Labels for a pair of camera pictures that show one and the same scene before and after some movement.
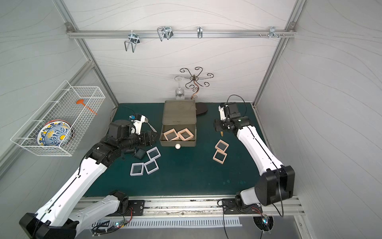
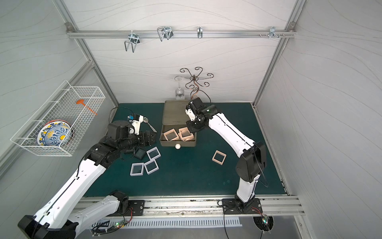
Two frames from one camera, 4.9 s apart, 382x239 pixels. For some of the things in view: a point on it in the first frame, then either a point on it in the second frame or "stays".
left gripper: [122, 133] stays
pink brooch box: [171, 135] stays
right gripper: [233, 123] -> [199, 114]
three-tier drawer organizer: [179, 124] stays
